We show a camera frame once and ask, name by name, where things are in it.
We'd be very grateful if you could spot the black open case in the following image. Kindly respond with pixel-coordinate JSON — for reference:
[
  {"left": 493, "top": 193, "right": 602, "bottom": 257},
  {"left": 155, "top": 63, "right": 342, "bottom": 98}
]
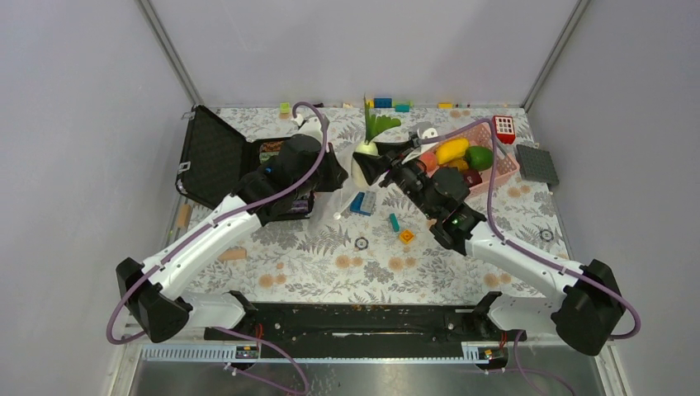
[{"left": 176, "top": 106, "right": 321, "bottom": 222}]

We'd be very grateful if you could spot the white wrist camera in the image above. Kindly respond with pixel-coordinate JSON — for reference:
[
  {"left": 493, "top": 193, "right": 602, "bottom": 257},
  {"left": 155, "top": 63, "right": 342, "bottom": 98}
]
[
  {"left": 409, "top": 126, "right": 439, "bottom": 152},
  {"left": 292, "top": 114, "right": 323, "bottom": 143}
]

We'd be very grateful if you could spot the dark red eggplant toy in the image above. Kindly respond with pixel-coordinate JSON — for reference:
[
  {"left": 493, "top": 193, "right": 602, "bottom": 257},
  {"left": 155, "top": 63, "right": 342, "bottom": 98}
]
[{"left": 462, "top": 169, "right": 483, "bottom": 188}]

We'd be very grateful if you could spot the red grid block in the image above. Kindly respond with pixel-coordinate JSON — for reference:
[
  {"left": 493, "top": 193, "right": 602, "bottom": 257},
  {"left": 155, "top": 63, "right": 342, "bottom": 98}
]
[{"left": 492, "top": 115, "right": 516, "bottom": 144}]

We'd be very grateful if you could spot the white radish toy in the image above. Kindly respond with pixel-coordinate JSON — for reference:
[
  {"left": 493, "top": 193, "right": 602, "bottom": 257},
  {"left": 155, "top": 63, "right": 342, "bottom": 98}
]
[{"left": 351, "top": 97, "right": 401, "bottom": 189}]

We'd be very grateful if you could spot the orange square brick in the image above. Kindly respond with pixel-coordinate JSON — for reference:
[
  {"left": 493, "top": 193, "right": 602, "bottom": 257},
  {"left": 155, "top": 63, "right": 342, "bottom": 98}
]
[{"left": 398, "top": 229, "right": 415, "bottom": 244}]

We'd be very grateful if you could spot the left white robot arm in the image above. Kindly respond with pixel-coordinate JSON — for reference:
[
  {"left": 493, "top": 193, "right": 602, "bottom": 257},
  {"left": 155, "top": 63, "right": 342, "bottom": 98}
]
[{"left": 115, "top": 134, "right": 348, "bottom": 343}]

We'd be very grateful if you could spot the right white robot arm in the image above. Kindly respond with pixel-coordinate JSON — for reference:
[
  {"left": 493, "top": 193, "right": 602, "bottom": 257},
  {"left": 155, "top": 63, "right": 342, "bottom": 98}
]
[{"left": 352, "top": 144, "right": 629, "bottom": 356}]

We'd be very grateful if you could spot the blue brick at wall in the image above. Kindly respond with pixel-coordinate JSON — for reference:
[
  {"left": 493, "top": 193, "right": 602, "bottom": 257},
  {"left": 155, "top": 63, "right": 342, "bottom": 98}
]
[{"left": 371, "top": 97, "right": 393, "bottom": 109}]

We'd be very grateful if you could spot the black ring washer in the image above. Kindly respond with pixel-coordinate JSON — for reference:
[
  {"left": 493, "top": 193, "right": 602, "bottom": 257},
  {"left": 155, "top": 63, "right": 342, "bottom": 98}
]
[{"left": 355, "top": 237, "right": 369, "bottom": 251}]

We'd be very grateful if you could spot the clear zip top bag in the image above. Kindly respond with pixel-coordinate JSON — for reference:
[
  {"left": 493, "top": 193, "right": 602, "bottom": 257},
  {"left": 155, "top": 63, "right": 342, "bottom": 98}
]
[{"left": 308, "top": 145, "right": 360, "bottom": 233}]

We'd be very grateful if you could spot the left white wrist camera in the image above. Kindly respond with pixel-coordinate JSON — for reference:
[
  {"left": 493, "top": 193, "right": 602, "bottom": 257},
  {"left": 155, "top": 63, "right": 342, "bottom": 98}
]
[{"left": 292, "top": 114, "right": 323, "bottom": 143}]

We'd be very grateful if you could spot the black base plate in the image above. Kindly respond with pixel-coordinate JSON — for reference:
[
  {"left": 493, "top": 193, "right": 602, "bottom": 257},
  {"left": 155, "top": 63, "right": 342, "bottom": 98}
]
[{"left": 204, "top": 303, "right": 517, "bottom": 358}]

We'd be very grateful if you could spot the blue grey brick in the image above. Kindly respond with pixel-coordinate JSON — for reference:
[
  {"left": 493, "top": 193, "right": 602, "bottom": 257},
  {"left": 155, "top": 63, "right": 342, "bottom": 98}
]
[{"left": 349, "top": 191, "right": 376, "bottom": 216}]

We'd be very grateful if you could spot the pink plastic basket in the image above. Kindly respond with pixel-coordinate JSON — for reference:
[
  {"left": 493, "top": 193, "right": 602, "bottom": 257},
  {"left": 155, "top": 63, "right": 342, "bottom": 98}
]
[{"left": 419, "top": 116, "right": 519, "bottom": 196}]

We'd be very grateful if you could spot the wooden block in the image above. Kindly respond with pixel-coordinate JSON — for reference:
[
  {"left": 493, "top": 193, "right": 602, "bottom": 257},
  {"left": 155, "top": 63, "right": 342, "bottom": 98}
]
[{"left": 217, "top": 248, "right": 247, "bottom": 262}]

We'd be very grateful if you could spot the yellow pepper toy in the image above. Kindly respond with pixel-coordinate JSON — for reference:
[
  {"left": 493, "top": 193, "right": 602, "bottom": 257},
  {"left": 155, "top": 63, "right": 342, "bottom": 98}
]
[{"left": 434, "top": 138, "right": 471, "bottom": 165}]

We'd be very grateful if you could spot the peach toy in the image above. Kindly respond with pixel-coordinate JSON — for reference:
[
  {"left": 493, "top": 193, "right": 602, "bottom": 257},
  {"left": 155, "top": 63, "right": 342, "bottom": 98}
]
[{"left": 419, "top": 152, "right": 438, "bottom": 173}]

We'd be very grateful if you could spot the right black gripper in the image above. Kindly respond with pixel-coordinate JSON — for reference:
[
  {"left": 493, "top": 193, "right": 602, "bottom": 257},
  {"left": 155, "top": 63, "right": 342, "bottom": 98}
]
[{"left": 353, "top": 139, "right": 439, "bottom": 219}]

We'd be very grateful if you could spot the dark grey baseplate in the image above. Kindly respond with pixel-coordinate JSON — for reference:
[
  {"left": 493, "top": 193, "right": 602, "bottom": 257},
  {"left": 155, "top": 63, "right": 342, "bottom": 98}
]
[{"left": 515, "top": 144, "right": 560, "bottom": 186}]

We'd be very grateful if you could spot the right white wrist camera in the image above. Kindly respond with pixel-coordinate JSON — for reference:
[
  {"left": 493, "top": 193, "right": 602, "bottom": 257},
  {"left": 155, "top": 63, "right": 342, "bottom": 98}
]
[{"left": 409, "top": 126, "right": 439, "bottom": 152}]

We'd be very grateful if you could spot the teal small brick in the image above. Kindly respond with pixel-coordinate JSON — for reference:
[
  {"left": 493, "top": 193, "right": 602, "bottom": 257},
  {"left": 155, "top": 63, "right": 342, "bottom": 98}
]
[{"left": 389, "top": 213, "right": 400, "bottom": 233}]

